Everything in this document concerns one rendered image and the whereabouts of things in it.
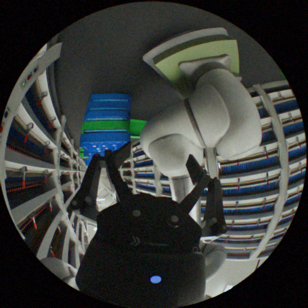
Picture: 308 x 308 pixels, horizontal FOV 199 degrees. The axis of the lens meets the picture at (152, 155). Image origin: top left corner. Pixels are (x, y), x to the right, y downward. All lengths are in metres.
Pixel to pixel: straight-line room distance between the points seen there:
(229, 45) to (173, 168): 0.41
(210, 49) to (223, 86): 0.14
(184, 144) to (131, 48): 0.51
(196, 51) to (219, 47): 0.08
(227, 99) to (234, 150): 0.10
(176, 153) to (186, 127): 0.07
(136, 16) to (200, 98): 0.47
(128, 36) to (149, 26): 0.10
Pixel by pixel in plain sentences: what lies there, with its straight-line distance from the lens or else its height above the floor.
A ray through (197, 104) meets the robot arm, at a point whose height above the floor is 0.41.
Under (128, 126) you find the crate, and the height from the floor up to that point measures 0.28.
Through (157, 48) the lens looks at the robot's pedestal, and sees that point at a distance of 0.34.
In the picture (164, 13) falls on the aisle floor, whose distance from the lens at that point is 0.55.
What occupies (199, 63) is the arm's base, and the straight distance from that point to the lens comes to 0.30.
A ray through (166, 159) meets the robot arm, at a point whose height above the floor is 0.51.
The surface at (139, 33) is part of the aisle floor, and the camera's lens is 0.53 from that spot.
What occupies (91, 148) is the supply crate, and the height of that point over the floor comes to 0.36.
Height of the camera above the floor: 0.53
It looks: 9 degrees down
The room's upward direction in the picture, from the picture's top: 175 degrees clockwise
